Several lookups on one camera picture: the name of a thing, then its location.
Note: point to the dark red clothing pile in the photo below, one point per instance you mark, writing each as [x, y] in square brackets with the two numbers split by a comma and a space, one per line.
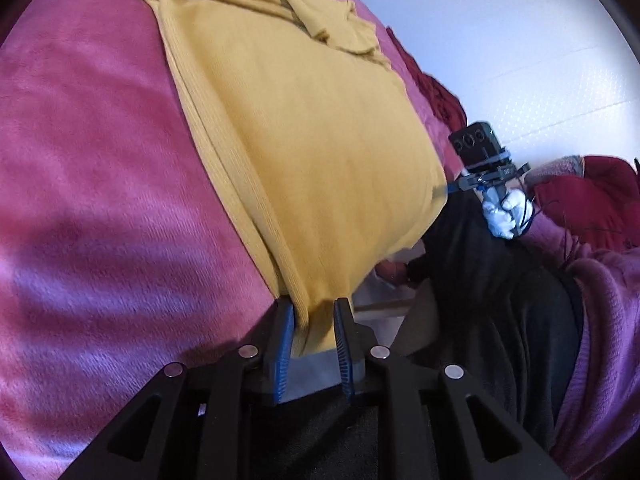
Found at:
[595, 197]

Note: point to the purple sleeved right forearm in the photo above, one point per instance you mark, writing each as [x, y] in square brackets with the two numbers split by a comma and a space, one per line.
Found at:
[600, 412]

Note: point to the mustard yellow sweater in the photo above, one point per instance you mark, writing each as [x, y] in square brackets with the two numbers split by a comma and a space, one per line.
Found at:
[309, 138]

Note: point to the pink bed blanket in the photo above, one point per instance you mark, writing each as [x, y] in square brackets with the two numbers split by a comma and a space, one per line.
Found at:
[116, 255]

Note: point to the white gloved right hand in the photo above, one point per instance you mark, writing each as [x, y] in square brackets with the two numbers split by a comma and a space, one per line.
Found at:
[507, 217]

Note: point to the black trousers of person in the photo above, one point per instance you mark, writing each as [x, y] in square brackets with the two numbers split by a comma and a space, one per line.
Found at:
[515, 326]

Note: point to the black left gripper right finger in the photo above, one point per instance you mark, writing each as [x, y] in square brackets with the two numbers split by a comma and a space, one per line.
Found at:
[350, 349]

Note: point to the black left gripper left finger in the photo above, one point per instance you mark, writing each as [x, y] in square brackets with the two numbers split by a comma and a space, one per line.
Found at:
[185, 423]

